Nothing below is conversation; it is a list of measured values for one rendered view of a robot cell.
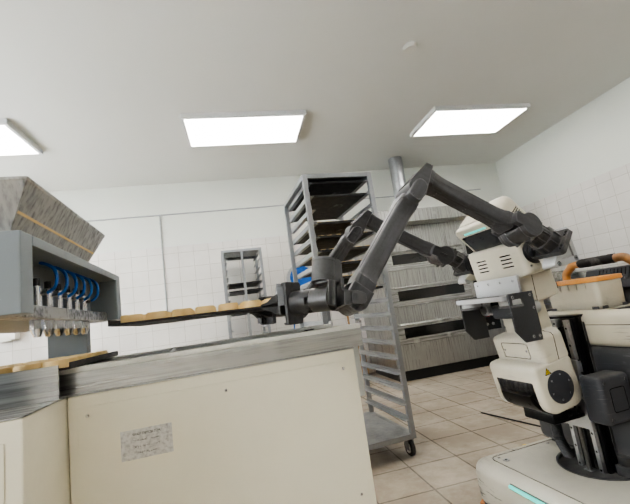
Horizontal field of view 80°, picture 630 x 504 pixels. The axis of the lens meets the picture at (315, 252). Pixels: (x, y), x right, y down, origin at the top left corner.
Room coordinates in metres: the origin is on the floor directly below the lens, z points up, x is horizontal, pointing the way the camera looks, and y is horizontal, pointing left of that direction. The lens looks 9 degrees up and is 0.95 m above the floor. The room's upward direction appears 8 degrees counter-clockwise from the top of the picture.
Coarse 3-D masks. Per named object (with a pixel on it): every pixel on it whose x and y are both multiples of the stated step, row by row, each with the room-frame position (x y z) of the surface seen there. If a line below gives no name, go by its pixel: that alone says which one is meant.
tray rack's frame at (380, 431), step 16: (320, 176) 2.32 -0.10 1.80; (336, 176) 2.36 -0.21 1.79; (352, 176) 2.39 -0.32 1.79; (288, 224) 2.88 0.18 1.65; (288, 240) 2.89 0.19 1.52; (368, 384) 3.01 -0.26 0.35; (368, 416) 2.91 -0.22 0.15; (368, 432) 2.56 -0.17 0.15; (384, 432) 2.52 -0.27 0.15; (400, 432) 2.47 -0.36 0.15; (368, 448) 2.34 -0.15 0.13
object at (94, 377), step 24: (288, 336) 1.01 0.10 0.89; (312, 336) 1.03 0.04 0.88; (336, 336) 1.05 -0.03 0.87; (360, 336) 1.07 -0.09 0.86; (120, 360) 0.91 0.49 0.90; (144, 360) 0.92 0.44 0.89; (168, 360) 0.94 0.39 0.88; (192, 360) 0.95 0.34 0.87; (216, 360) 0.97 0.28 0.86; (240, 360) 0.98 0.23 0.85; (264, 360) 1.00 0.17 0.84; (72, 384) 0.88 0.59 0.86; (96, 384) 0.90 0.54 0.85; (120, 384) 0.91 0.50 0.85
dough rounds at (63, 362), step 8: (96, 352) 1.11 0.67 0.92; (104, 352) 1.17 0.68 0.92; (40, 360) 1.09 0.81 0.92; (48, 360) 0.96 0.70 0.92; (56, 360) 0.87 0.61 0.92; (64, 360) 0.87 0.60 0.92; (72, 360) 0.93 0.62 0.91; (0, 368) 0.87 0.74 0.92; (8, 368) 0.85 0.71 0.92; (16, 368) 0.84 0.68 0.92; (24, 368) 0.84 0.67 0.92; (32, 368) 0.85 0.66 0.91
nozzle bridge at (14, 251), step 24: (0, 240) 0.68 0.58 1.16; (24, 240) 0.70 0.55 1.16; (0, 264) 0.68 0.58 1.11; (24, 264) 0.70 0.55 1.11; (72, 264) 0.96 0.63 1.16; (0, 288) 0.68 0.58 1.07; (24, 288) 0.70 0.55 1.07; (72, 288) 1.15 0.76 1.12; (0, 312) 0.68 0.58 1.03; (24, 312) 0.70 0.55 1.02; (48, 312) 0.87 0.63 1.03; (72, 312) 1.02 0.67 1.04; (96, 312) 1.21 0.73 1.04; (120, 312) 1.37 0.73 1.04; (72, 336) 1.31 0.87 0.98
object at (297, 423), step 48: (144, 384) 0.92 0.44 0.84; (192, 384) 0.94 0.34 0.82; (240, 384) 0.97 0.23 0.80; (288, 384) 1.00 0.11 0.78; (336, 384) 1.03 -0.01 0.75; (96, 432) 0.89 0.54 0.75; (144, 432) 0.91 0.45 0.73; (192, 432) 0.94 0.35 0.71; (240, 432) 0.97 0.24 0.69; (288, 432) 1.00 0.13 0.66; (336, 432) 1.03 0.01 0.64; (96, 480) 0.88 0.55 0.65; (144, 480) 0.91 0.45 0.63; (192, 480) 0.94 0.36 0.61; (240, 480) 0.96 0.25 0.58; (288, 480) 0.99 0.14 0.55; (336, 480) 1.02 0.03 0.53
